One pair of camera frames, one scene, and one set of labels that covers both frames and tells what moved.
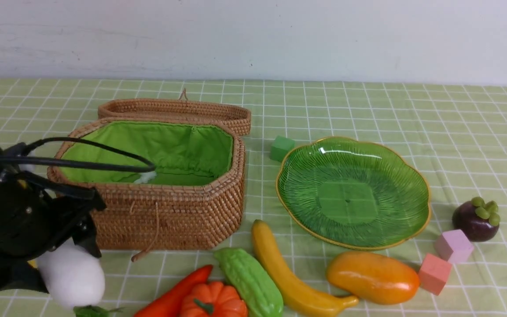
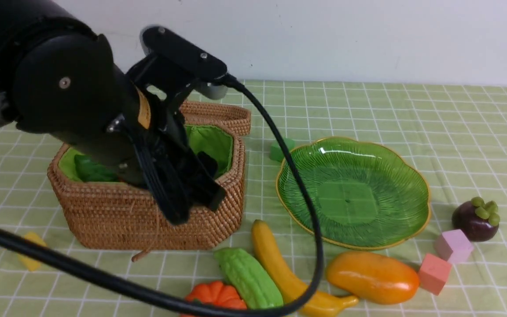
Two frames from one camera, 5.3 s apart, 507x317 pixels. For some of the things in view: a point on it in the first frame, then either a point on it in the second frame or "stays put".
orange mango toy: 376,278 stays put
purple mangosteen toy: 478,219 stays put
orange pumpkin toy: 213,299 stays put
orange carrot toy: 168,304 to 87,169
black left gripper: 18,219 to 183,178
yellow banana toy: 304,298 stays put
